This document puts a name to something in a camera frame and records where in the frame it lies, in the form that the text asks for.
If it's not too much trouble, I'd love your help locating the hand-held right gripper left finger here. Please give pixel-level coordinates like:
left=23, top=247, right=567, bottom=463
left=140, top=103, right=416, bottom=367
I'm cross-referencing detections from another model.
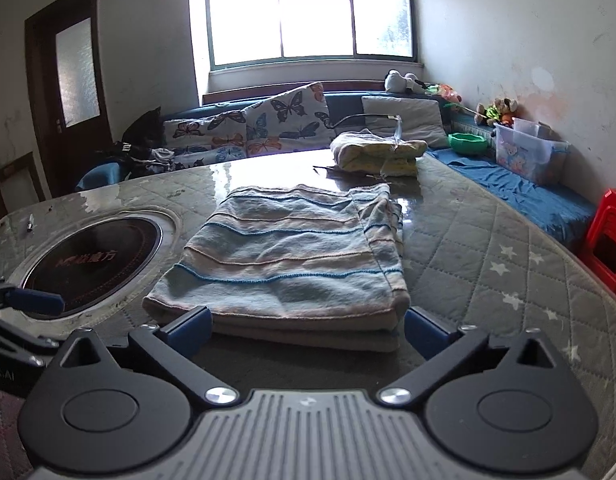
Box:
left=60, top=305, right=239, bottom=407

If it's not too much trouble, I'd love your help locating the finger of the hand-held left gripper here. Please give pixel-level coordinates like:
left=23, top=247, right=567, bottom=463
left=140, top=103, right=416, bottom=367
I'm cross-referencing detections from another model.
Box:
left=0, top=310, right=61, bottom=356
left=0, top=276, right=66, bottom=317

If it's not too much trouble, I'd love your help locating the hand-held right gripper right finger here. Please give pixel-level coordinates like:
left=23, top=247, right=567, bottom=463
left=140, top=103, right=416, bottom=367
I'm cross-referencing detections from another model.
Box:
left=378, top=305, right=565, bottom=407

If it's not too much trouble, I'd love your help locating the striped blue beige towel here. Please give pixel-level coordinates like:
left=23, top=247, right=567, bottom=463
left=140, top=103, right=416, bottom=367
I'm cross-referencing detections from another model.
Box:
left=143, top=183, right=411, bottom=352

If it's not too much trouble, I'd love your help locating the round built-in induction cooker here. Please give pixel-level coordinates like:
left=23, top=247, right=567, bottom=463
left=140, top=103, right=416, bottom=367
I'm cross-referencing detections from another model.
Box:
left=5, top=207, right=181, bottom=321

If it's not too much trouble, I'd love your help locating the grey quilted star table cover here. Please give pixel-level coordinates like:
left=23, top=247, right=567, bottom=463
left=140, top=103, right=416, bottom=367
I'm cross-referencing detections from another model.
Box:
left=0, top=147, right=616, bottom=480

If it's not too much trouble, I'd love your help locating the blue chair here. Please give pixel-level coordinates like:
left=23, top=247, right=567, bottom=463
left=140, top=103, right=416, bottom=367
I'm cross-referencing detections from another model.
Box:
left=75, top=162, right=126, bottom=192

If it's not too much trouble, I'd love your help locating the blue sofa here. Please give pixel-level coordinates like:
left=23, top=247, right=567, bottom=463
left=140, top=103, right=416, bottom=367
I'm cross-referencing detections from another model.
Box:
left=75, top=91, right=599, bottom=251

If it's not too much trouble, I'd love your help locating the flat butterfly print cushion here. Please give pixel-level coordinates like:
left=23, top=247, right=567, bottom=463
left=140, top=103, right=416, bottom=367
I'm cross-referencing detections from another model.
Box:
left=170, top=144, right=249, bottom=171

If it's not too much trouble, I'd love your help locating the black white striped garment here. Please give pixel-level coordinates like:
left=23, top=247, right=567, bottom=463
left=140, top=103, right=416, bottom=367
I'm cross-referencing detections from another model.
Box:
left=125, top=145, right=176, bottom=173

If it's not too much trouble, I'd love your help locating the yellow blanket in clear bag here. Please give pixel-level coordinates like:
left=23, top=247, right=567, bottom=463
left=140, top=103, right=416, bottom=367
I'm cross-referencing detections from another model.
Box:
left=329, top=112, right=429, bottom=178

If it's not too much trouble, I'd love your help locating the dark wooden door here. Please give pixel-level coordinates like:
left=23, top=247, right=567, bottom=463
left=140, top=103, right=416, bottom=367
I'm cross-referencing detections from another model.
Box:
left=24, top=0, right=114, bottom=196

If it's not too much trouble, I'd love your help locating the green bowl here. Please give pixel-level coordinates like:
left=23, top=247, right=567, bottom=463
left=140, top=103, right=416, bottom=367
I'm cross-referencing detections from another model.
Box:
left=448, top=132, right=489, bottom=155

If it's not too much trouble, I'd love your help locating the long butterfly print cushion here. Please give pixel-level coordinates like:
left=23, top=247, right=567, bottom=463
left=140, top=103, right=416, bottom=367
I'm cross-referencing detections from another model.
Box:
left=163, top=110, right=249, bottom=151

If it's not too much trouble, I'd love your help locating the black bag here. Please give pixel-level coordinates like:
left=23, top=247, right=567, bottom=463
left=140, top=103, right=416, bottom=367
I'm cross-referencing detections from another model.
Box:
left=110, top=106, right=166, bottom=166

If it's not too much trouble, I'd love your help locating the red plastic stool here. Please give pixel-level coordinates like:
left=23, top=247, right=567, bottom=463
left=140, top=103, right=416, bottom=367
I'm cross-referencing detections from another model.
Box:
left=577, top=188, right=616, bottom=306

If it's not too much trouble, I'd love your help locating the clear plastic storage box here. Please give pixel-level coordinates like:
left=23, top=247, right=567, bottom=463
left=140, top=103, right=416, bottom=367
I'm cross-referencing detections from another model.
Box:
left=494, top=117, right=571, bottom=186

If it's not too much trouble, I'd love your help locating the grey cushion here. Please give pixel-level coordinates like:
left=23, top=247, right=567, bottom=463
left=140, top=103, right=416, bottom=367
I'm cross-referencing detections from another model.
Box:
left=362, top=95, right=450, bottom=150

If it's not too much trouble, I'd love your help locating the large butterfly print cushion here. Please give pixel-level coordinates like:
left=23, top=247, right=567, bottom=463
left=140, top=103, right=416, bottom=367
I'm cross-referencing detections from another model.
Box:
left=245, top=82, right=335, bottom=156

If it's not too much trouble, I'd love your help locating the heap of small plush toys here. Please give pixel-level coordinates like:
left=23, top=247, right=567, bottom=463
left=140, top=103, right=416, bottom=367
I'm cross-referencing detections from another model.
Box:
left=474, top=97, right=520, bottom=127

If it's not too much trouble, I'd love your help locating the orange green toy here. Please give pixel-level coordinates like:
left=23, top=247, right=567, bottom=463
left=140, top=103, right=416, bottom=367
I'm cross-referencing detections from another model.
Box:
left=428, top=82, right=464, bottom=106

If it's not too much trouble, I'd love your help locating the white plush toy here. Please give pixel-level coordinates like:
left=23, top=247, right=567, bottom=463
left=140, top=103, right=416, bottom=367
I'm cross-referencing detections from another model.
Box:
left=384, top=70, right=426, bottom=94

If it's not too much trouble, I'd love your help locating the window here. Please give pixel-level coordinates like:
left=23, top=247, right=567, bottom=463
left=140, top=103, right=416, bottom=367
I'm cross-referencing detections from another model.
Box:
left=203, top=0, right=420, bottom=68

